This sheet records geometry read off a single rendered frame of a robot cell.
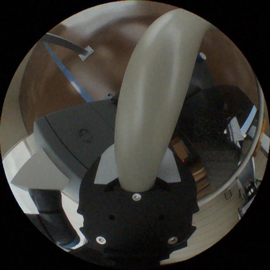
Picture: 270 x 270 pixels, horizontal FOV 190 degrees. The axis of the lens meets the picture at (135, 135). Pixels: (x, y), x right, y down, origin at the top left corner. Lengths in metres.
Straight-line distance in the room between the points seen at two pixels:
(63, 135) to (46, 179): 0.19
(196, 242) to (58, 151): 5.99
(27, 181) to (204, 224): 5.77
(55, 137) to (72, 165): 0.12
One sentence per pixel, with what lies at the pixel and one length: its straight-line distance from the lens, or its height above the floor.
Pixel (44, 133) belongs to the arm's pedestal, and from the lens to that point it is 0.36.
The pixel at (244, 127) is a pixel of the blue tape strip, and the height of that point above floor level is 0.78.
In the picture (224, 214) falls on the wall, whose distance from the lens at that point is 5.74.
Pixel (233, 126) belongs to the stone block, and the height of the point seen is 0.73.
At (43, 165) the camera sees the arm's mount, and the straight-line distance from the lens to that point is 0.39.
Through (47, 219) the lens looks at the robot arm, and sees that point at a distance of 0.43.
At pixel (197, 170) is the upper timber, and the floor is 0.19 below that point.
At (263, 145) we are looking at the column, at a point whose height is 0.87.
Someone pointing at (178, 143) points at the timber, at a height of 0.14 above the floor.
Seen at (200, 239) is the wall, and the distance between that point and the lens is 5.86.
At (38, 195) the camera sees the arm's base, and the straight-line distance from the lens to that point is 0.40.
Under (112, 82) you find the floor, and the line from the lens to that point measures 1.04.
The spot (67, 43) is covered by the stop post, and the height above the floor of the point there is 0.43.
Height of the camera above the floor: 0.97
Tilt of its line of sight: 65 degrees down
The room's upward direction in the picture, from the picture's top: 168 degrees counter-clockwise
